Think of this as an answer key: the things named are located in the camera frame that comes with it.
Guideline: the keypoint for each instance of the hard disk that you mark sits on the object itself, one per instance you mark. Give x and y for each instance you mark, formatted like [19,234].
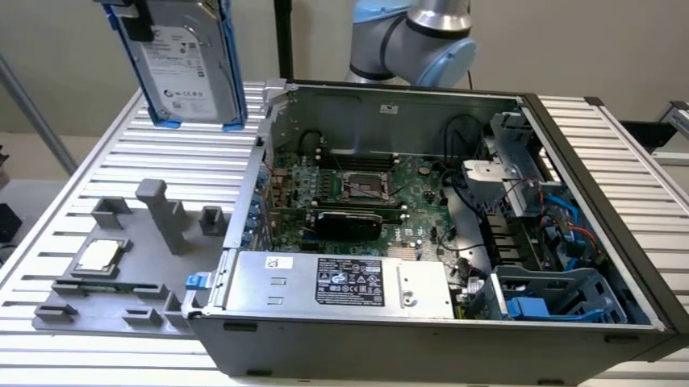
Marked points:
[183,68]

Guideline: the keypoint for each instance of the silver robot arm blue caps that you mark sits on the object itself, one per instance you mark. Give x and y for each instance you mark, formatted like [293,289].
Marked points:
[398,48]

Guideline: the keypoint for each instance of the grey-blue plastic disk bay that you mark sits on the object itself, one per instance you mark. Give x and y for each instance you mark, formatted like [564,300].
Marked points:
[570,290]

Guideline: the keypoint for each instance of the black stand pole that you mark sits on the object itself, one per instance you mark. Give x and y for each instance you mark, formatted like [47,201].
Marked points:
[283,36]

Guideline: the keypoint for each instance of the rear port block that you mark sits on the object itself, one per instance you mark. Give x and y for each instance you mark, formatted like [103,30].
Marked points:
[279,189]

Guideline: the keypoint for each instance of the small black box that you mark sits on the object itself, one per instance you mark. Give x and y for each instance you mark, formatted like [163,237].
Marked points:
[8,221]

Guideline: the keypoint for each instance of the silver CPU chip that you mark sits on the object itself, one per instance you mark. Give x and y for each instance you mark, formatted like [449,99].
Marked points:
[102,254]

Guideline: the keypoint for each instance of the grey parts rack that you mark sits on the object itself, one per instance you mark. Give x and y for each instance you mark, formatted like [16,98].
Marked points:
[135,258]

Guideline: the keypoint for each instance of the CPU socket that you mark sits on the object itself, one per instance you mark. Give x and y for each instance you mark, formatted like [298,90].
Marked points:
[369,186]

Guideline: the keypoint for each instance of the black graphics card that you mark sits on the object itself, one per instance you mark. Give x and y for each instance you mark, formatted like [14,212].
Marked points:
[347,225]

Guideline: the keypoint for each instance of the coin cell battery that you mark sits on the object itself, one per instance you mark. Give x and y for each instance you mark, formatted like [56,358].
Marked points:
[425,169]

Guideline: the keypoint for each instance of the blue case latch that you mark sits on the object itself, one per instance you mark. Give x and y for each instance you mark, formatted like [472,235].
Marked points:
[197,281]

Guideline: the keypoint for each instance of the green RAM stick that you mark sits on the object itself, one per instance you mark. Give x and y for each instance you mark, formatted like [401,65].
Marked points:
[115,287]

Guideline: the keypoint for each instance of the green motherboard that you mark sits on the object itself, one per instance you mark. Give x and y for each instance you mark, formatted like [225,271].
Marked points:
[425,209]

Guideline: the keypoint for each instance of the silver power supply unit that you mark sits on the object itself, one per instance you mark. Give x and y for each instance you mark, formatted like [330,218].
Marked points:
[301,290]

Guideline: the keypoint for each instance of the silver chipset heatsink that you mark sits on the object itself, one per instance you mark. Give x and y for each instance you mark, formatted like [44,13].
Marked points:
[402,253]

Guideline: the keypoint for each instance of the metal drive cage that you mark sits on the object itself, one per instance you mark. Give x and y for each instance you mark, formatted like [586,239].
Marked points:
[517,161]

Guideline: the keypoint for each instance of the open grey PC case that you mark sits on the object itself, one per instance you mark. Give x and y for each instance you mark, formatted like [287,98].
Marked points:
[430,350]

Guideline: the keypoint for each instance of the blue plastic caddy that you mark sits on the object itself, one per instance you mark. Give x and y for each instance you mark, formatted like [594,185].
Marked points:
[528,309]

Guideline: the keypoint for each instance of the grey metal frame leg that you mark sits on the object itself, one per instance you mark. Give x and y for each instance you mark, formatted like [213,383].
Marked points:
[32,109]

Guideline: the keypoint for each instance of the black bracket on profile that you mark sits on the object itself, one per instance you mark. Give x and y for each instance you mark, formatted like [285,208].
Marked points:
[643,135]

